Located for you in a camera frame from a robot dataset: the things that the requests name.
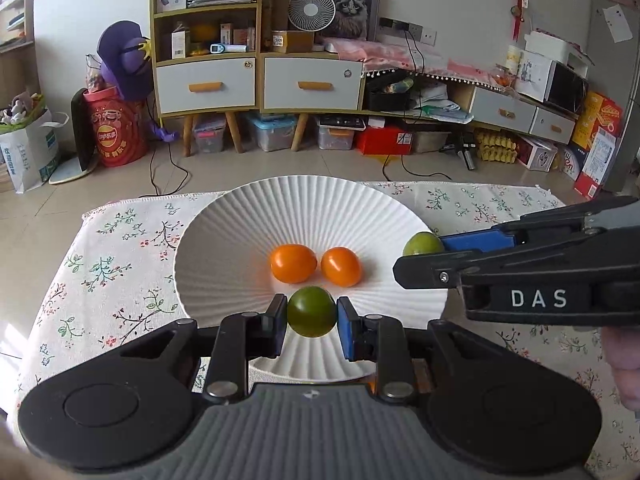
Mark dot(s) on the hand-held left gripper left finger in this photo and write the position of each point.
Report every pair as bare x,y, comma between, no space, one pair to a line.
278,322

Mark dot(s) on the blue lid storage bin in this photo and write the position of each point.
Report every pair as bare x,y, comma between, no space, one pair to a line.
272,132

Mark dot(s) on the paper note on refrigerator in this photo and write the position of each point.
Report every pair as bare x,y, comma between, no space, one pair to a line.
617,22

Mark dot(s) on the pink fringed cloth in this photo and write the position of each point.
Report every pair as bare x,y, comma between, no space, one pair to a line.
390,55

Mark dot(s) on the red snack bucket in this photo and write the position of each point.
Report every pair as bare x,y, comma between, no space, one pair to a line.
115,132

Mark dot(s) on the plush toys in bag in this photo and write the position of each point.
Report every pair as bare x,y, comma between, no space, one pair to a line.
20,107

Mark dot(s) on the framed cat picture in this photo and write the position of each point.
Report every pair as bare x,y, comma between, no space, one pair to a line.
352,5

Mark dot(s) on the blue white carton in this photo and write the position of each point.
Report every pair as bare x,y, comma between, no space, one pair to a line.
597,160

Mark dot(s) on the wooden bookshelf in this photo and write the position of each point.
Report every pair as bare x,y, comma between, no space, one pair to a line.
15,20

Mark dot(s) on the white blue thermometer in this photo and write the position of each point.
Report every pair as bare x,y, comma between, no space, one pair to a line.
225,49

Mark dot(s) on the grey refrigerator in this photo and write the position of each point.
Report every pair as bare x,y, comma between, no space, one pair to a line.
615,110

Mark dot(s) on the floral tablecloth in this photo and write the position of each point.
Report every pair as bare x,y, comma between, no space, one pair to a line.
125,260

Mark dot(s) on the white box with lid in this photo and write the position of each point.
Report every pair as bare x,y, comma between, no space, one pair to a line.
555,47

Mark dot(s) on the white paper bag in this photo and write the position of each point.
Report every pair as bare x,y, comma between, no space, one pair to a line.
27,150

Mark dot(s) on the long wooden drawer cabinet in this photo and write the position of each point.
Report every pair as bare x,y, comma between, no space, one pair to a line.
500,107

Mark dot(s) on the small clear storage bin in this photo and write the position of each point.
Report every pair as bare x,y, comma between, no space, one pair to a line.
210,137

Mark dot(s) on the yellow egg carton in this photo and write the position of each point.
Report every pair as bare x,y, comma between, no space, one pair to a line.
495,147

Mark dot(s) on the person's right hand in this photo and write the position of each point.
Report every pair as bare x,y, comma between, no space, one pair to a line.
625,365

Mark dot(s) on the low wooden drawer cabinet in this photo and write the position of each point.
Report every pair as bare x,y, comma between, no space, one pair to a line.
290,95

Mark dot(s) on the purple plush toy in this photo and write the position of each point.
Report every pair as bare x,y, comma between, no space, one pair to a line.
125,60

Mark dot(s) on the dark green tomato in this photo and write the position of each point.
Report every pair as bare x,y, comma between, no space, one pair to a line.
311,311

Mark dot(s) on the orange yellow carton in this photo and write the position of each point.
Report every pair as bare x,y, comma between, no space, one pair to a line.
597,117

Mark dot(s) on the white microwave oven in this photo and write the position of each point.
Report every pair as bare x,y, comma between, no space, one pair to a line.
550,80

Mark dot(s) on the yellow green tomato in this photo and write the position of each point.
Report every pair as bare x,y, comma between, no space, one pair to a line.
422,244

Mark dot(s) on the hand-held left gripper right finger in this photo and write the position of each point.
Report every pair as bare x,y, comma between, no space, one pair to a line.
345,330

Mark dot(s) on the black box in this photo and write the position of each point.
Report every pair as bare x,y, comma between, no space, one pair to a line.
390,97

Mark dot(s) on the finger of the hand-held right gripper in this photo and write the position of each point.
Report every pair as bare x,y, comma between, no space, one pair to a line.
475,241
425,270

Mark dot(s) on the red flat box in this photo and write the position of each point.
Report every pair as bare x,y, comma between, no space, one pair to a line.
385,141

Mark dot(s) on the red hanging ornament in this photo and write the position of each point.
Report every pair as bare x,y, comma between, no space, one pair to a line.
520,0

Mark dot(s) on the labelled cardboard box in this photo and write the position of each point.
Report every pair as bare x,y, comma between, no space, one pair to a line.
292,42

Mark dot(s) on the white ribbed plate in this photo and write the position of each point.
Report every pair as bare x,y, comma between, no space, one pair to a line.
300,210

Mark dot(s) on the black flat board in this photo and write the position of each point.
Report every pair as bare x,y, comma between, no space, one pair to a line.
80,130

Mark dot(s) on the orange tomato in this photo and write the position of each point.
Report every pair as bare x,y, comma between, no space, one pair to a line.
341,266
293,262

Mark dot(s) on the tall wooden shelf cabinet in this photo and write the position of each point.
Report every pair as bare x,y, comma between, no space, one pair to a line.
200,85

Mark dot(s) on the white desk fan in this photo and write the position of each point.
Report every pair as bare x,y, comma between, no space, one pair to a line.
311,9

